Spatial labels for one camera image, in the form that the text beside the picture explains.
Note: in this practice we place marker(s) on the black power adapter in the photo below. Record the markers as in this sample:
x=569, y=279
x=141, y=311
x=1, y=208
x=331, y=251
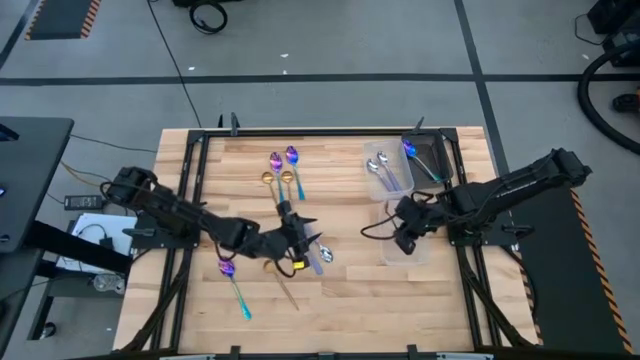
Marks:
x=82, y=202

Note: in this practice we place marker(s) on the gold spoon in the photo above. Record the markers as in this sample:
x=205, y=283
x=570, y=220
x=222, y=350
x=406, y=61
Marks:
x=269, y=268
x=287, y=176
x=267, y=177

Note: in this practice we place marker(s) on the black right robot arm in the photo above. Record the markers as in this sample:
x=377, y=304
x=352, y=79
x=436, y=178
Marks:
x=515, y=182

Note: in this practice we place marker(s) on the dark grey plastic container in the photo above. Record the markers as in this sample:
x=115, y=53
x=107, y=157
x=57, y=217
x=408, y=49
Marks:
x=430, y=150

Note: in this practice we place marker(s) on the white paper pad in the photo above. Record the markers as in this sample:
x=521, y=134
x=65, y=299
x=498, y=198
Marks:
x=95, y=220

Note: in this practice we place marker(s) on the black caster wheel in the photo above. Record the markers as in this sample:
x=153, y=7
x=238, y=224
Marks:
x=48, y=331

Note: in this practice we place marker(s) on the black mat orange hazard stripes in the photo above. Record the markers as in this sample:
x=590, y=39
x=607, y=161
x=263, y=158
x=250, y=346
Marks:
x=560, y=280
x=60, y=20

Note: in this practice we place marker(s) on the black diagonal stand beam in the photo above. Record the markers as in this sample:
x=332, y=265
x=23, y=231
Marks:
x=75, y=247

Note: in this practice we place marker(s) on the red and black device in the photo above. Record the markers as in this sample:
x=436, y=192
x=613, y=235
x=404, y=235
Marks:
x=625, y=102

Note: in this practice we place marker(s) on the clear plastic container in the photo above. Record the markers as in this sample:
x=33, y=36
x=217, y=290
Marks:
x=372, y=147
x=417, y=250

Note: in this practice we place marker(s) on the black equipment box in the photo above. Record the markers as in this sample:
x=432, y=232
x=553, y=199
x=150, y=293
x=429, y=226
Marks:
x=615, y=15

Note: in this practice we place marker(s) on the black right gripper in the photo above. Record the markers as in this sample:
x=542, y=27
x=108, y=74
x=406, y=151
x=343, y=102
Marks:
x=417, y=215

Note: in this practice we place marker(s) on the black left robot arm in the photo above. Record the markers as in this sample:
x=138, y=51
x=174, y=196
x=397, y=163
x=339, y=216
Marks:
x=175, y=210

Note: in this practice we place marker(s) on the iridescent rainbow spoon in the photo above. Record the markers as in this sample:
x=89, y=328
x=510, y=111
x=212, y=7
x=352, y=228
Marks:
x=292, y=155
x=276, y=162
x=226, y=269
x=409, y=148

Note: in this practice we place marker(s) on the black frame clamp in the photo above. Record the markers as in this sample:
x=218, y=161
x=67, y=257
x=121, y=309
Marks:
x=417, y=126
x=233, y=125

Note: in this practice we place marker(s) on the black side desk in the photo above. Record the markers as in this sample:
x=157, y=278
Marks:
x=30, y=175

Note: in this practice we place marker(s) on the black metal table frame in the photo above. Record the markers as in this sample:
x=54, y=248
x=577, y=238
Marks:
x=325, y=133

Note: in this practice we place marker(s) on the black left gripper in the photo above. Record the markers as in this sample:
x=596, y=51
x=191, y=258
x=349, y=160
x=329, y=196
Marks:
x=285, y=237

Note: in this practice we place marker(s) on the clear plastic object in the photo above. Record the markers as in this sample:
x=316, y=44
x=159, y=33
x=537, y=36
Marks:
x=107, y=283

